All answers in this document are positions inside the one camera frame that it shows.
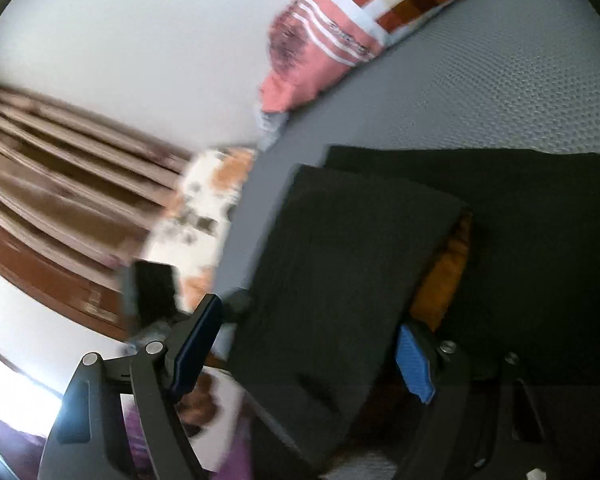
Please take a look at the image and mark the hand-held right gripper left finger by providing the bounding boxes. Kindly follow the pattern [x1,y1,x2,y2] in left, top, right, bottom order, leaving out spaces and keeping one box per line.
[37,294,224,480]

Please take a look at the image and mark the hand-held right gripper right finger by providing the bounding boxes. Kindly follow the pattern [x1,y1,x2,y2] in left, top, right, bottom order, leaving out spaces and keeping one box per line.
[395,324,561,480]

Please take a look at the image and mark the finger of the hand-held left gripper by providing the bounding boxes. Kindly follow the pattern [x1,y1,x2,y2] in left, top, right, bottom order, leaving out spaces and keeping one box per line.
[222,287,253,318]

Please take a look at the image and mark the black pants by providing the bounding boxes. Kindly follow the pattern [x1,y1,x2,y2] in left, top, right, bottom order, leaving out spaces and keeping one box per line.
[225,145,600,468]

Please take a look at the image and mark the floral pillow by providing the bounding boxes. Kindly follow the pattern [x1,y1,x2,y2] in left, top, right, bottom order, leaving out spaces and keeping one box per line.
[145,146,258,311]

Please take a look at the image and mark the purple cloth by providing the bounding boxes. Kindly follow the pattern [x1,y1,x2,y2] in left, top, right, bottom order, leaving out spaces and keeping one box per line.
[125,405,253,480]

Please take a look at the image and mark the brown curtain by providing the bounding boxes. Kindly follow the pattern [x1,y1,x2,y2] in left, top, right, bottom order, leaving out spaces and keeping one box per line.
[0,80,196,281]

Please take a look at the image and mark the grey mesh mattress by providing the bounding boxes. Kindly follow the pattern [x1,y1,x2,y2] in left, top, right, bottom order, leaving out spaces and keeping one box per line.
[215,0,600,301]

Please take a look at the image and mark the plaid pink quilt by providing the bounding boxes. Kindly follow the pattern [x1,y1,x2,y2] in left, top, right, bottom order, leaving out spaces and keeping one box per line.
[257,0,508,113]

